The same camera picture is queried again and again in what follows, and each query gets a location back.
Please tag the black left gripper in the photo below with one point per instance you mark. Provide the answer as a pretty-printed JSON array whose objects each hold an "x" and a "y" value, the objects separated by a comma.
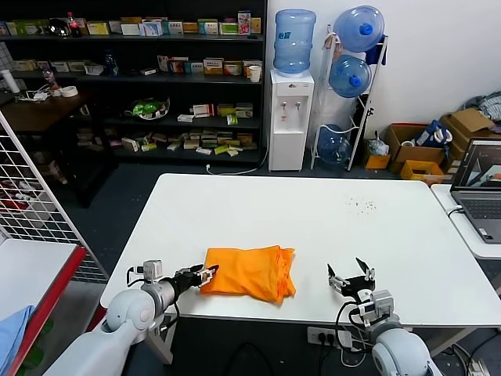
[{"x": 188, "y": 280}]

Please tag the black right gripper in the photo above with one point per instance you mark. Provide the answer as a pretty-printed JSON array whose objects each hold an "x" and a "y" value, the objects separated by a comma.
[{"x": 354, "y": 286}]

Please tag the orange t-shirt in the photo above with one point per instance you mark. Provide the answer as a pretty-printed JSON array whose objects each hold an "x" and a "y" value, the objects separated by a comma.
[{"x": 246, "y": 274}]

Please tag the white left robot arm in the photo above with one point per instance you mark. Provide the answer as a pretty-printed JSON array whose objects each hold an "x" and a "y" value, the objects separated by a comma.
[{"x": 129, "y": 309}]

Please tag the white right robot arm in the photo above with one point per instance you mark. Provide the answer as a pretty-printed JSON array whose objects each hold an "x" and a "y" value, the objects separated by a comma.
[{"x": 399, "y": 352}]

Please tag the pile of grey clothes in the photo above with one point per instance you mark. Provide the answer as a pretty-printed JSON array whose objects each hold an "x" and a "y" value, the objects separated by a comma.
[{"x": 489, "y": 105}]

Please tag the large white table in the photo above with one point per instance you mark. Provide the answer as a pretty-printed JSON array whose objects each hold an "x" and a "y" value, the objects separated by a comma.
[{"x": 391, "y": 254}]

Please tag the flat yellow cardboard box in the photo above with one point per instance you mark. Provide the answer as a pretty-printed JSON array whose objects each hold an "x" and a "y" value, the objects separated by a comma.
[{"x": 409, "y": 174}]

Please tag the small yellow cardboard box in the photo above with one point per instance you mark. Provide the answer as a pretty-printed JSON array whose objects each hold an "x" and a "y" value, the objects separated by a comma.
[{"x": 375, "y": 161}]

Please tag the small white side table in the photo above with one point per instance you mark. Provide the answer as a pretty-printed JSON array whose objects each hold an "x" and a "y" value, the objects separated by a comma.
[{"x": 440, "y": 192}]

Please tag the clear plastic bag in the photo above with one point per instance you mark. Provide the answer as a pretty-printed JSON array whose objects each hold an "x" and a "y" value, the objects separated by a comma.
[{"x": 379, "y": 147}]

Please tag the tape roll in box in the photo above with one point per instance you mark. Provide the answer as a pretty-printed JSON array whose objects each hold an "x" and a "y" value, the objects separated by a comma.
[{"x": 408, "y": 144}]

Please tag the grey laptop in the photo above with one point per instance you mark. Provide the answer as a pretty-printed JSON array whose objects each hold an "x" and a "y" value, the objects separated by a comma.
[{"x": 479, "y": 203}]

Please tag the small flat white box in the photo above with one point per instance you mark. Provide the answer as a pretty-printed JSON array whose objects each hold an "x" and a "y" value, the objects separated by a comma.
[{"x": 185, "y": 118}]

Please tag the small green box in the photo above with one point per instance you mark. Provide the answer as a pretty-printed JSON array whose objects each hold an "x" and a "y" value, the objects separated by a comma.
[{"x": 232, "y": 120}]

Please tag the white floor power strip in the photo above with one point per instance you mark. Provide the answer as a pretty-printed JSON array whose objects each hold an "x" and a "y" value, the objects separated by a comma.
[{"x": 478, "y": 366}]

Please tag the white water dispenser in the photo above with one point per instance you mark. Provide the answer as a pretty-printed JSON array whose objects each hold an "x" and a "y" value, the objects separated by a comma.
[{"x": 287, "y": 133}]

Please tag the red white medicine box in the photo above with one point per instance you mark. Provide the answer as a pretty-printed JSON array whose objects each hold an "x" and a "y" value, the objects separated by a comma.
[{"x": 202, "y": 110}]

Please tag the blue bag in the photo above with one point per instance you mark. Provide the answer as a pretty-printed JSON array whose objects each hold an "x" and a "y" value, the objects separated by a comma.
[{"x": 428, "y": 133}]

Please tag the yellow green medicine box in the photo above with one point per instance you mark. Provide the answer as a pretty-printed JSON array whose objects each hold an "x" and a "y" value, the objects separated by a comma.
[
  {"x": 98, "y": 28},
  {"x": 226, "y": 109}
]

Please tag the bowl with green fruit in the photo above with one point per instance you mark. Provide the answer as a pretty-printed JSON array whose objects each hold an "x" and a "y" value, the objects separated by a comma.
[{"x": 146, "y": 107}]

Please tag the red-edged white table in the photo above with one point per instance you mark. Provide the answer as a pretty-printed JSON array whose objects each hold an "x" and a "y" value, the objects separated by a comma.
[{"x": 23, "y": 266}]

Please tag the green package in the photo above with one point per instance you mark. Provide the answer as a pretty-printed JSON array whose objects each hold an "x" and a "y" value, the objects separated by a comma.
[{"x": 39, "y": 352}]

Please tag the black shelf unit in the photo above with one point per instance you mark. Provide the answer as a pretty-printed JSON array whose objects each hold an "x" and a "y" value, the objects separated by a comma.
[{"x": 176, "y": 88}]

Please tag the open brown cardboard box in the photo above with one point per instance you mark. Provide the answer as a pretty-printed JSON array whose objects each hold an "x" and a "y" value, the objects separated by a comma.
[{"x": 467, "y": 119}]

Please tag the light blue cloth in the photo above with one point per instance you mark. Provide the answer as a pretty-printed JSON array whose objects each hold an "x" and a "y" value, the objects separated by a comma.
[{"x": 11, "y": 337}]

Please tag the white paper cup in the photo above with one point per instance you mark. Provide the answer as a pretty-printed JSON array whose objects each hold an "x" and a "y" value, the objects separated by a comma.
[{"x": 254, "y": 74}]

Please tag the white tape roll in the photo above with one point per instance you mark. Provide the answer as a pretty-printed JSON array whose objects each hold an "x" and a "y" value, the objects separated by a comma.
[{"x": 68, "y": 93}]

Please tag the dark wooden table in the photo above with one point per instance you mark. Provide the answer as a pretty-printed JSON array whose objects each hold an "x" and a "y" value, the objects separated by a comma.
[{"x": 43, "y": 113}]

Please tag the open white box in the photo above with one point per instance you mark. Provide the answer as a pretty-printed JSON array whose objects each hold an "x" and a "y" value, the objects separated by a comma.
[{"x": 95, "y": 69}]

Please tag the white power adapter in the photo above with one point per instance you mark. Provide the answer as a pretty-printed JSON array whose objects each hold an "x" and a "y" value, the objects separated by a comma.
[{"x": 41, "y": 95}]

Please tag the upright blue water jug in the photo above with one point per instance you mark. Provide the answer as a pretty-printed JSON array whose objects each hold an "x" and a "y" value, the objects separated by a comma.
[{"x": 293, "y": 43}]

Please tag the blue white medicine box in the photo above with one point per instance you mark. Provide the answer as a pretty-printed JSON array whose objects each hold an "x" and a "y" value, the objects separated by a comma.
[{"x": 150, "y": 29}]

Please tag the tall pink white box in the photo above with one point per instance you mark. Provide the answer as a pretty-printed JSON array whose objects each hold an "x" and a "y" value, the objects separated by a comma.
[{"x": 244, "y": 23}]

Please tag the white cylindrical bottle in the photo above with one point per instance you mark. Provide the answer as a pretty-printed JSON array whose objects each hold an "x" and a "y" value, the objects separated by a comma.
[{"x": 9, "y": 81}]

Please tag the cola bottle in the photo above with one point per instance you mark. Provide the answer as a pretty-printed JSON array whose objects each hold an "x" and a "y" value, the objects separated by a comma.
[{"x": 73, "y": 25}]

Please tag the shiny black helmet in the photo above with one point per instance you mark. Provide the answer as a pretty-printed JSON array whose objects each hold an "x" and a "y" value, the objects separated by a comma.
[{"x": 58, "y": 27}]

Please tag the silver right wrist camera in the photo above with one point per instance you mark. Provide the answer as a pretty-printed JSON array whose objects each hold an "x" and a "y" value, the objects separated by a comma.
[{"x": 377, "y": 307}]

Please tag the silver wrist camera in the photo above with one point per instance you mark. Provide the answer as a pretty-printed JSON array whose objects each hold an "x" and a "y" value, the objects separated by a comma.
[
  {"x": 152, "y": 270},
  {"x": 377, "y": 307}
]

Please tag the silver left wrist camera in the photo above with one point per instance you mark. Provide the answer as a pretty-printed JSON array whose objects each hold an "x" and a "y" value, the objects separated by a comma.
[{"x": 152, "y": 270}]

